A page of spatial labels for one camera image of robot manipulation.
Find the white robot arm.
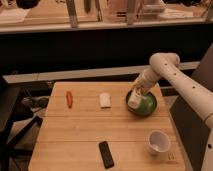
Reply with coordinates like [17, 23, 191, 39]
[132, 53, 213, 171]

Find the orange carrot toy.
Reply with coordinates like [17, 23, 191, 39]
[66, 91, 73, 108]

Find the green ceramic bowl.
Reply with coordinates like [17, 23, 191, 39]
[127, 92, 157, 117]

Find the white sponge block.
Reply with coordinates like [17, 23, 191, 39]
[99, 93, 111, 108]

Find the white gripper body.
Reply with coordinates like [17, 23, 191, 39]
[131, 81, 150, 96]

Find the white paper cup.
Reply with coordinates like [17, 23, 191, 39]
[147, 130, 171, 156]

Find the white bottle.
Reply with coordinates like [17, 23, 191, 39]
[127, 91, 142, 109]

